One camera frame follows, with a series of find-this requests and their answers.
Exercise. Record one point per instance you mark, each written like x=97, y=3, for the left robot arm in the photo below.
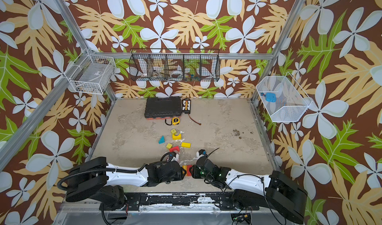
x=102, y=181

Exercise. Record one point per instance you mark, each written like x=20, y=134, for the white mesh basket right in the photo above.
x=292, y=100

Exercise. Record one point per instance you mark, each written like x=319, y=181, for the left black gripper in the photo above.
x=181, y=174

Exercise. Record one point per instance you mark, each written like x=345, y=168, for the blue object in basket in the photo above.
x=270, y=97

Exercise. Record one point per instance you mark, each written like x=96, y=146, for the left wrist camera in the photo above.
x=173, y=156

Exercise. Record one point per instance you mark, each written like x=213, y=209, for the red arch block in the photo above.
x=174, y=149

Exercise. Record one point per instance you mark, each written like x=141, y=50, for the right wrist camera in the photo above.
x=201, y=153

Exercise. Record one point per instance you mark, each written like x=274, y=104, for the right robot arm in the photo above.
x=275, y=191

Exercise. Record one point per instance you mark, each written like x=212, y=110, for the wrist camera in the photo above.
x=173, y=156
x=201, y=153

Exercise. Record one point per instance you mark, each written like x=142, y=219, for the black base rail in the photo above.
x=194, y=201

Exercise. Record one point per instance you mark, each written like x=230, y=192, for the black tool case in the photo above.
x=163, y=107

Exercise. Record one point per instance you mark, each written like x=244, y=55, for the teal triangle block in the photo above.
x=161, y=140

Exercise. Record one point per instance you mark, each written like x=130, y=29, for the white wire basket left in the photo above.
x=90, y=73

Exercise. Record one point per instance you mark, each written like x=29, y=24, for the red rectangular block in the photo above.
x=189, y=170

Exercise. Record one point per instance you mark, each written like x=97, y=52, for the tape roll in basket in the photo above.
x=176, y=74

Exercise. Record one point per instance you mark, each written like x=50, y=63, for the black battery holder box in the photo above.
x=186, y=106

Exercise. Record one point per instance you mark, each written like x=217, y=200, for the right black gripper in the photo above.
x=196, y=170

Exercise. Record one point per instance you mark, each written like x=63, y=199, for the black wire basket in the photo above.
x=196, y=65

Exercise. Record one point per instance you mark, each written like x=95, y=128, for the yellow tape measure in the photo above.
x=175, y=120

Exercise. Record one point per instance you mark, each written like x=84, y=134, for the yellow arch block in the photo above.
x=176, y=136

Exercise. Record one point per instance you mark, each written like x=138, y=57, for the yellow rectangular block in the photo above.
x=186, y=145

